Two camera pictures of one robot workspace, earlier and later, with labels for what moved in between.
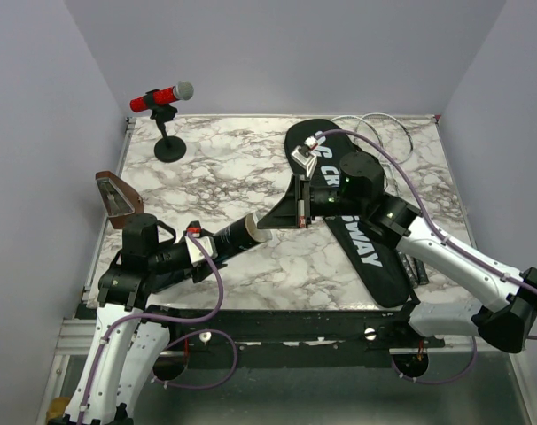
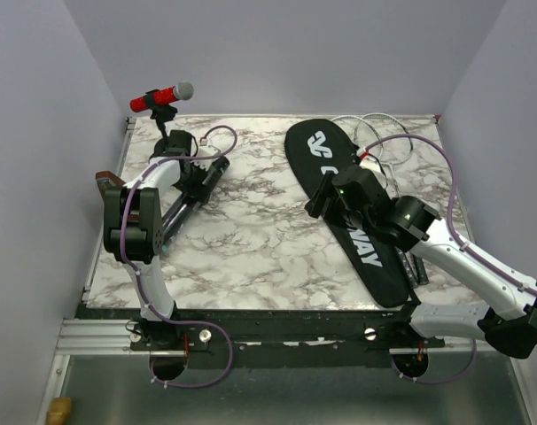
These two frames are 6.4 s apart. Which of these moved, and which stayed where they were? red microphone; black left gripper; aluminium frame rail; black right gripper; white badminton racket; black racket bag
Moved: black left gripper; black right gripper
Stayed: aluminium frame rail; white badminton racket; red microphone; black racket bag
